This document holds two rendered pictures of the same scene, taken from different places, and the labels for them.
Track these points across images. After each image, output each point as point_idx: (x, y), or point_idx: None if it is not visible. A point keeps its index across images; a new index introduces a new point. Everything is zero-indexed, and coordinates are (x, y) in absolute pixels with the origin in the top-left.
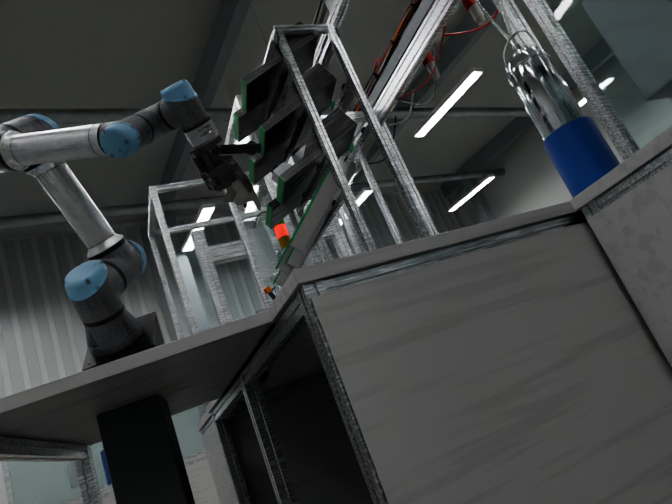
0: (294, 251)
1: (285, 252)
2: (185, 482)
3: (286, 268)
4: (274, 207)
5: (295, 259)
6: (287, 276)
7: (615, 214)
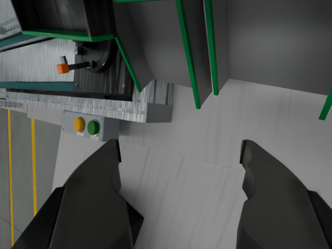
0: (218, 67)
1: (195, 78)
2: None
3: (206, 91)
4: (112, 24)
5: (223, 74)
6: (143, 66)
7: None
